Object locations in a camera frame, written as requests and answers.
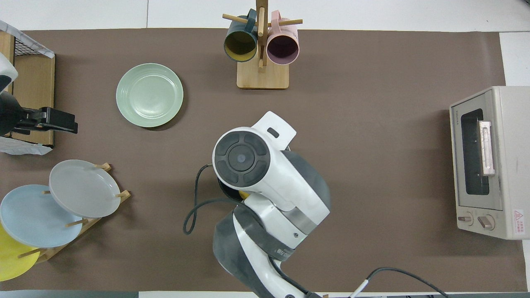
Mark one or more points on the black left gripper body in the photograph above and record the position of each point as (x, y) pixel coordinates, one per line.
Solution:
(59, 120)

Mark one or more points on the yellow potato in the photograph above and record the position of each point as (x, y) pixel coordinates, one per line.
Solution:
(244, 194)

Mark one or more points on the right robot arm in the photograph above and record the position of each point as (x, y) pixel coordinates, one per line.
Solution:
(285, 194)

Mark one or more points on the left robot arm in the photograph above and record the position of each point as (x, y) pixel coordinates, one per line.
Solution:
(8, 114)

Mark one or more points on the grey plate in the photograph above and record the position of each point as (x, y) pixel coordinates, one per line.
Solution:
(83, 188)

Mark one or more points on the light green plate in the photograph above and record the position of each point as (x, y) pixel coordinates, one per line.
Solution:
(149, 95)

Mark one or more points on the light blue plate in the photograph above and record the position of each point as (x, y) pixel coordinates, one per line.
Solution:
(33, 217)

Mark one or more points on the wooden plate rack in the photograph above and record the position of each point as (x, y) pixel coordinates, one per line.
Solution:
(51, 252)

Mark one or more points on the yellow plate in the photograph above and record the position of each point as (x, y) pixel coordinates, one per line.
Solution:
(12, 260)

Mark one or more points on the wooden shelf box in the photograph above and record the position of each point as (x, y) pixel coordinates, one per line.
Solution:
(33, 82)

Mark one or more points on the white crumpled plastic sheet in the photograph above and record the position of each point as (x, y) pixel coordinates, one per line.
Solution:
(20, 148)

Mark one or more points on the dark green mug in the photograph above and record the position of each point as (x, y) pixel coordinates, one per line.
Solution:
(240, 43)

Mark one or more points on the wooden mug tree stand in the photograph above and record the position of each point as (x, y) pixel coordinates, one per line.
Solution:
(263, 76)

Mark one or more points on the pink mug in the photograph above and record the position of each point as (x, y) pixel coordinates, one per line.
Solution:
(283, 47)

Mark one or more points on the brown table mat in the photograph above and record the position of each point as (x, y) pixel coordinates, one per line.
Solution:
(352, 124)

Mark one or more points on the toaster oven knob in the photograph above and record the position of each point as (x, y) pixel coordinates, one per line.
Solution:
(485, 222)
(465, 218)

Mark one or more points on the beige toaster oven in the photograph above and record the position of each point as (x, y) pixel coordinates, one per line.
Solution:
(513, 165)

